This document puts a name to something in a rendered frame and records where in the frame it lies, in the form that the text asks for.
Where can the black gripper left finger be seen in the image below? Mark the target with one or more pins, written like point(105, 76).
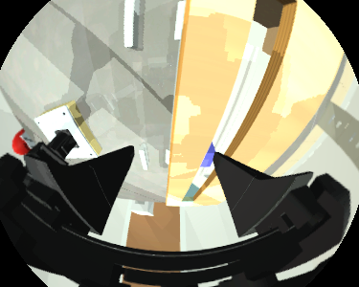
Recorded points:
point(90, 187)

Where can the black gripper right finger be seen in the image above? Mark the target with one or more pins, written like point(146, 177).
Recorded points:
point(251, 194)

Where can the small blue block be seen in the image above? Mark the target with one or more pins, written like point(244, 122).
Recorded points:
point(208, 160)

